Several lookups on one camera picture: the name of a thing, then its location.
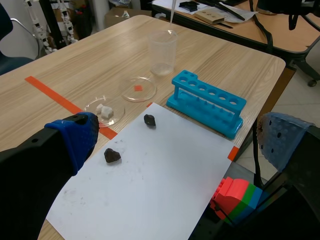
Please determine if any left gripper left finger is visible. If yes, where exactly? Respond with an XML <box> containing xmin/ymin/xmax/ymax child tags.
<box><xmin>0</xmin><ymin>112</ymin><xmax>101</xmax><ymax>240</ymax></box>

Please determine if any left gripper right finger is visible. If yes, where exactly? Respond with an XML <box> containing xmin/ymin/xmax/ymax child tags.
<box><xmin>249</xmin><ymin>112</ymin><xmax>320</xmax><ymax>240</ymax></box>

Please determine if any clear dropper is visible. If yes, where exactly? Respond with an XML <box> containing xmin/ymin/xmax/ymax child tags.
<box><xmin>168</xmin><ymin>0</ymin><xmax>178</xmax><ymax>33</ymax></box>

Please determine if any clear plastic beaker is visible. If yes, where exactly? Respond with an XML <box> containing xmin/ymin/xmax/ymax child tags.
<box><xmin>148</xmin><ymin>30</ymin><xmax>179</xmax><ymax>77</ymax></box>

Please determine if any black chair base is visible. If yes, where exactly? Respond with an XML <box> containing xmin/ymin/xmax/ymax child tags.
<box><xmin>286</xmin><ymin>56</ymin><xmax>320</xmax><ymax>88</ymax></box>

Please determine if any red green blue brick block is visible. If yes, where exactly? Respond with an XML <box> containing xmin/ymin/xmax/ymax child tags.
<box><xmin>209</xmin><ymin>176</ymin><xmax>264</xmax><ymax>225</ymax></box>

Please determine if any small dark stone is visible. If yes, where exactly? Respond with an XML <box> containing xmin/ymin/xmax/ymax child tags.
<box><xmin>143</xmin><ymin>114</ymin><xmax>157</xmax><ymax>129</ymax></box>
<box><xmin>103</xmin><ymin>147</ymin><xmax>122</xmax><ymax>165</ymax></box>

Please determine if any turquoise rack with round holes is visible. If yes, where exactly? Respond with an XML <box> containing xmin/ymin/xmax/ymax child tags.
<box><xmin>165</xmin><ymin>69</ymin><xmax>247</xmax><ymax>140</ymax></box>

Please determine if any large white lump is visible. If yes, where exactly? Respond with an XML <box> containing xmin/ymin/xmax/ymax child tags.
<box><xmin>100</xmin><ymin>105</ymin><xmax>114</xmax><ymax>120</ymax></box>

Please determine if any white sheet of paper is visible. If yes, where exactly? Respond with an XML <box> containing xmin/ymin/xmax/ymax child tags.
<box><xmin>45</xmin><ymin>102</ymin><xmax>236</xmax><ymax>240</ymax></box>

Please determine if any wooden desk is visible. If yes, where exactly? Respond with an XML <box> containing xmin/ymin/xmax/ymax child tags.
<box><xmin>151</xmin><ymin>0</ymin><xmax>320</xmax><ymax>61</ymax></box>

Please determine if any dark blue chair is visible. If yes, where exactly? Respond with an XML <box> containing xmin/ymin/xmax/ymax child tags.
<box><xmin>0</xmin><ymin>4</ymin><xmax>41</xmax><ymax>76</ymax></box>

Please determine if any empty clear glass dish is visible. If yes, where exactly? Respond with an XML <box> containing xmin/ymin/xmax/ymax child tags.
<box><xmin>117</xmin><ymin>76</ymin><xmax>158</xmax><ymax>103</ymax></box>

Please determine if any flat brown box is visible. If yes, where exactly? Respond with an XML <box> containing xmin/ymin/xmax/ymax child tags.
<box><xmin>194</xmin><ymin>9</ymin><xmax>225</xmax><ymax>26</ymax></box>

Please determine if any brown cardboard box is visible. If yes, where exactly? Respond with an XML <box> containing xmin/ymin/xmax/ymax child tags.
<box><xmin>103</xmin><ymin>6</ymin><xmax>152</xmax><ymax>29</ymax></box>

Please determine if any black cable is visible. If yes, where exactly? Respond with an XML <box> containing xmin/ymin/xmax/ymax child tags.
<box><xmin>251</xmin><ymin>11</ymin><xmax>274</xmax><ymax>49</ymax></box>

